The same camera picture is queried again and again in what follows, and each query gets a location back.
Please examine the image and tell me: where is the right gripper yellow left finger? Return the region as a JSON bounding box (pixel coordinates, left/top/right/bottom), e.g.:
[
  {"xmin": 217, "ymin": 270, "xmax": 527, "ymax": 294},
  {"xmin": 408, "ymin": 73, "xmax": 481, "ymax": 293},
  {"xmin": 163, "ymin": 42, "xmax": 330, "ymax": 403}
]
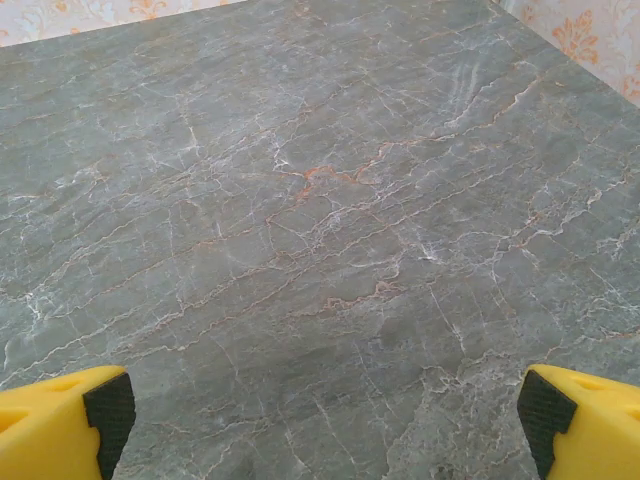
[{"xmin": 0, "ymin": 365, "xmax": 137, "ymax": 480}]

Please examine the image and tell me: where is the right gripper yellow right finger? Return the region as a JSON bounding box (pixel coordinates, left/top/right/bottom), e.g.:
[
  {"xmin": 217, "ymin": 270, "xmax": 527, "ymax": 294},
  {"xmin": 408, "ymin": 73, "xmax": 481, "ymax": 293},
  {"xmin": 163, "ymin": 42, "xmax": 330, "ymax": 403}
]
[{"xmin": 516, "ymin": 363, "xmax": 640, "ymax": 480}]

